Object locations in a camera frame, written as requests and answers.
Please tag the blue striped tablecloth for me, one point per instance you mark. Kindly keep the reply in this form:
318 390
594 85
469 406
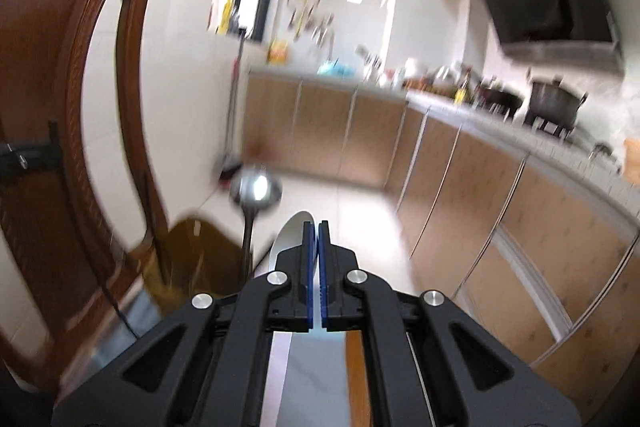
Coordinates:
115 332

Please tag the yellow box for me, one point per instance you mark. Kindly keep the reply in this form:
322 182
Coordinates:
279 52

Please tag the kitchen countertop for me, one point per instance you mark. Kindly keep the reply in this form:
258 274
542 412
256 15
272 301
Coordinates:
500 124

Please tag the cooking oil bottle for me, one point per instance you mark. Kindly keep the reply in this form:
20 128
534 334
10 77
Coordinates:
461 92

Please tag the carved wooden chair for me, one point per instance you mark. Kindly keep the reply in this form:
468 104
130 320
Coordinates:
50 57

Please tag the cooking pot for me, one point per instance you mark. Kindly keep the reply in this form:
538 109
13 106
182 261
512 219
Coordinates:
552 104

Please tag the blue basin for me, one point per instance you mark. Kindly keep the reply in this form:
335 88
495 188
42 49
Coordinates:
336 69

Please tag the hanging kitchen tools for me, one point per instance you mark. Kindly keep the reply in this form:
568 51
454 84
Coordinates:
310 19

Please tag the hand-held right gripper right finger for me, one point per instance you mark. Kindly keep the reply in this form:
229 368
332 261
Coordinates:
325 277

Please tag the mop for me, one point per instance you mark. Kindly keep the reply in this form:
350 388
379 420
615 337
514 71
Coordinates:
234 117

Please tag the dark wok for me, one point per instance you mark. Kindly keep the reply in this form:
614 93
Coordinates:
500 101

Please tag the kitchen base cabinets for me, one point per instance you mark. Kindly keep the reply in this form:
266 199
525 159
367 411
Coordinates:
475 187

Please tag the white plastic spoon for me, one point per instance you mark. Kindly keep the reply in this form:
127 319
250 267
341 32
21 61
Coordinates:
290 232

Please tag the large metal spoon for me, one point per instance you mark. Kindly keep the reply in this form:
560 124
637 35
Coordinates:
256 189

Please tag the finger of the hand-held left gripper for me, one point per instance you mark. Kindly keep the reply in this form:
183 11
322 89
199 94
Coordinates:
30 157

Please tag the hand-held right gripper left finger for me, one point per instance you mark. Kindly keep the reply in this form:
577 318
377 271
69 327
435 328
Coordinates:
309 277

